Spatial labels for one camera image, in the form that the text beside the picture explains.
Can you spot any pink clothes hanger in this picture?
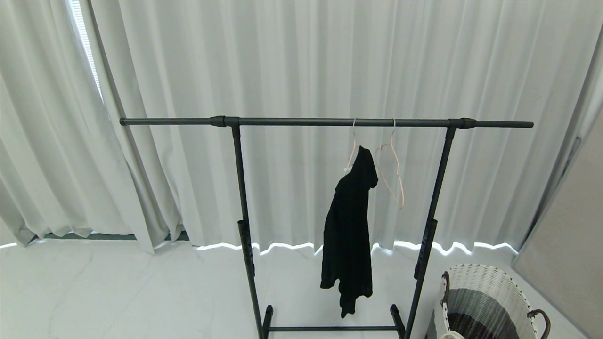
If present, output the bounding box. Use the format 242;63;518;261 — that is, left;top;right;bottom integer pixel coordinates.
375;119;405;210
344;118;361;174

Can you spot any black garment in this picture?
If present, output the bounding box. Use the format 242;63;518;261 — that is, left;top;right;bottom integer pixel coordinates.
320;146;379;319

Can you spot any black clothes rack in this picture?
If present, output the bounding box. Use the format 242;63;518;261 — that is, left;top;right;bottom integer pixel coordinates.
119;115;534;339

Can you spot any white laundry basket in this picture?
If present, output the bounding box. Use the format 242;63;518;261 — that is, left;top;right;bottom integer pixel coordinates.
433;264;552;339

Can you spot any white curtain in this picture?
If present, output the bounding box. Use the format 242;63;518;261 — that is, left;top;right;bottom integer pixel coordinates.
0;0;603;255

